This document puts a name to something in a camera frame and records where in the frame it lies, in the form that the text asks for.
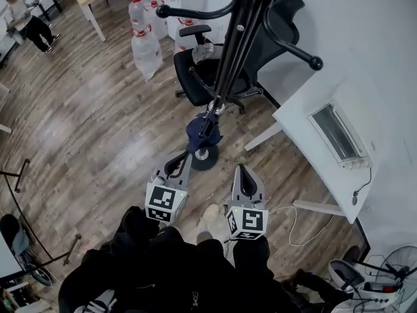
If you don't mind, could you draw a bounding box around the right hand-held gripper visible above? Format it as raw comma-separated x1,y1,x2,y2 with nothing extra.
225,164,270,241

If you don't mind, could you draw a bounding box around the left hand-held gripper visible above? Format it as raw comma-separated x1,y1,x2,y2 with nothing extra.
145,151,194,226

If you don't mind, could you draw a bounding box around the navy cap item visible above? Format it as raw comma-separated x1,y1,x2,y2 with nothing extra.
185,111,223,152

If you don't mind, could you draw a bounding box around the black coat stand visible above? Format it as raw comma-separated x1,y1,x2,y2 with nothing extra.
155,0,362,172

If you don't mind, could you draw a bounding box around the person's left forearm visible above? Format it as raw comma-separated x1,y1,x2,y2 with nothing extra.
112,205,161,252

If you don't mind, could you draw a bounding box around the person's right forearm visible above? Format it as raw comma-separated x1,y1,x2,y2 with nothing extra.
231,235,272,275

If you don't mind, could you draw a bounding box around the person's beige shoe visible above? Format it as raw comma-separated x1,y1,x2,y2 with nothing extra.
196,203,226,245

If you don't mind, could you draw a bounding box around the white desk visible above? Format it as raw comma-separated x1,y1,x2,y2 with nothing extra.
243,67,379,225

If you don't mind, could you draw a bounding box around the black office chair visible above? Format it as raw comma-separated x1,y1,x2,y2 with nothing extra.
173,0,306,115

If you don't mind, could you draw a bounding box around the person's black clothing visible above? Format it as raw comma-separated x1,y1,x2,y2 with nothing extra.
57,225,354,313

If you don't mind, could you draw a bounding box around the group of clear water jugs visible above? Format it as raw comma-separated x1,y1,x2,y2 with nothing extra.
128,0,200,82

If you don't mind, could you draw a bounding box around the grey cloth cap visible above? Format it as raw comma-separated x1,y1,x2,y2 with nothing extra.
191,42,216,66

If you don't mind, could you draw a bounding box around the black standing fan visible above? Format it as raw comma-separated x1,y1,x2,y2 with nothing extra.
361,245,417,306

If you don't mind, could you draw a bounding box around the black wheel with blue cloth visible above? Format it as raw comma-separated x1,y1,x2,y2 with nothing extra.
0,213,53,287

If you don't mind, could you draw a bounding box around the white shelf unit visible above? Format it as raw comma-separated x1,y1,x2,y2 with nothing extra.
0,280,51,313

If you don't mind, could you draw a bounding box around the white floor cable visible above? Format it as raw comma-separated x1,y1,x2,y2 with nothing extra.
266,205,337,248

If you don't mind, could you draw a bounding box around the black cable with plug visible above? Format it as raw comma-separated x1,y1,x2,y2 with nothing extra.
351,167,373,207

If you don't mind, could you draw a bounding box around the black metal rail stand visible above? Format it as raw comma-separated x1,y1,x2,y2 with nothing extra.
0,157,82,267

